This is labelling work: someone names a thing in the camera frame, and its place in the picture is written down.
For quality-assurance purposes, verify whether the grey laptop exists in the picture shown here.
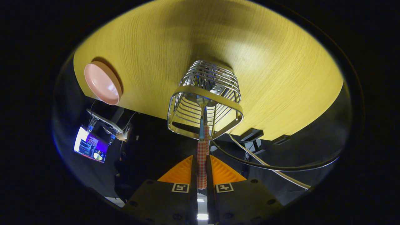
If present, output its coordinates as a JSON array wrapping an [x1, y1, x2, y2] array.
[[86, 108, 124, 135]]

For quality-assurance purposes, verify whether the pink plate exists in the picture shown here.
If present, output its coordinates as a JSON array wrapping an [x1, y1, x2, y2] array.
[[84, 61, 122, 106]]

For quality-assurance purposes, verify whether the white cable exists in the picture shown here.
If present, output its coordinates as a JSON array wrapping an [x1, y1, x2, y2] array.
[[229, 134, 311, 190]]

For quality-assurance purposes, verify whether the black table bracket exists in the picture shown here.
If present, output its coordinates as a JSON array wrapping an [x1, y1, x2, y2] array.
[[240, 128, 264, 143], [272, 135, 291, 145]]

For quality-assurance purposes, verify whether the red checked handle fork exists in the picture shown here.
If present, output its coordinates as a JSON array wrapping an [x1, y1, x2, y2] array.
[[196, 97, 209, 190]]

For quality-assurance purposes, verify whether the black cable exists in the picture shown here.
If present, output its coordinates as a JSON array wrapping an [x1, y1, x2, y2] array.
[[211, 141, 339, 172]]

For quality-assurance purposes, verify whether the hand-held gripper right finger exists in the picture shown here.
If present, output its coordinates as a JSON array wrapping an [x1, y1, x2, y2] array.
[[206, 155, 283, 225]]

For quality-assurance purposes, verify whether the lit computer monitor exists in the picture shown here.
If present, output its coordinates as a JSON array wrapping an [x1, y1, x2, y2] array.
[[74, 125, 109, 163]]

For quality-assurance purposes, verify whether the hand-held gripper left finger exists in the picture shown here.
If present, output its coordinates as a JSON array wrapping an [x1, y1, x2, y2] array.
[[123, 155, 199, 225]]

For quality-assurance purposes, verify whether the metal wire basket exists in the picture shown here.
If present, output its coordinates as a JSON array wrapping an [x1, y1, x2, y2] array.
[[167, 60, 244, 140]]

